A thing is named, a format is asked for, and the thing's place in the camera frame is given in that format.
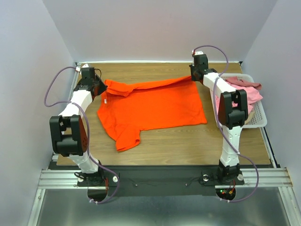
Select aluminium frame rail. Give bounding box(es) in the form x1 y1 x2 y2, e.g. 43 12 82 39
27 61 82 226

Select white plastic laundry basket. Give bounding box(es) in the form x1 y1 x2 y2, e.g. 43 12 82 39
204 73 267 129

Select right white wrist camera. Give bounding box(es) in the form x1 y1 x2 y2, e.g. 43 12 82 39
192 50 204 57

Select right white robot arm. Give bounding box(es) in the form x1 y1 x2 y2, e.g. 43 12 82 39
190 51 248 184

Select orange t shirt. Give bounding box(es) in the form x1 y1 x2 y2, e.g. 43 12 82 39
97 76 207 152

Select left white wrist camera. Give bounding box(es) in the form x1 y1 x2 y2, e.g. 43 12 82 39
75 64 90 73

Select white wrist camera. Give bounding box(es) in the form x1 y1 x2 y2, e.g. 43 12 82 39
192 50 204 57
75 64 90 73

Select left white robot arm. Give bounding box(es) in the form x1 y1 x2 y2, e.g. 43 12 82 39
49 65 108 186

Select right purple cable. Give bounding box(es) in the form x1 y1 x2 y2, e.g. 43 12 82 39
191 45 260 203

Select dusty rose t shirt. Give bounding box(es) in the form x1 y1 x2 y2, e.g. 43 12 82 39
226 76 262 90

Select light pink t shirt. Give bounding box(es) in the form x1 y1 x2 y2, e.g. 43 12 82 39
227 82 263 114

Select beige garment in basket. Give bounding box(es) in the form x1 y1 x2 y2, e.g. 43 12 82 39
245 110 255 125

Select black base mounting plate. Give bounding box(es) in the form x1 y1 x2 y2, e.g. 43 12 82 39
75 165 244 199

